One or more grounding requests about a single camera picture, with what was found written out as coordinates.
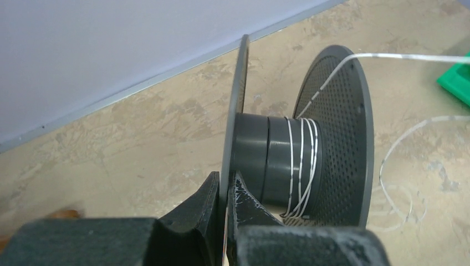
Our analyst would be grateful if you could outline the wooden rack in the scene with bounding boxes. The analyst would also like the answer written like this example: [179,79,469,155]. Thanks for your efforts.
[1,209,83,254]

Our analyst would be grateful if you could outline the black cable spool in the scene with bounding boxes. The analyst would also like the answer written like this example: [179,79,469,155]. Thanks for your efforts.
[219,35,374,253]

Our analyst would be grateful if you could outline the green plastic bin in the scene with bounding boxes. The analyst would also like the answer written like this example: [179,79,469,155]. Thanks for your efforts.
[436,63,469,107]

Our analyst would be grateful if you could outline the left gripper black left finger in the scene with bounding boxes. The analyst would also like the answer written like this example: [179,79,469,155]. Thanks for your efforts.
[1,172,220,265]

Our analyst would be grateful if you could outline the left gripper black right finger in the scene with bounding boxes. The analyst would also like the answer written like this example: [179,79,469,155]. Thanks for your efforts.
[226,172,390,265]

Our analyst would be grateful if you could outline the white cable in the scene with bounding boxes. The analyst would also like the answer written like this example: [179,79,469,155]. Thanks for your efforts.
[280,53,470,234]

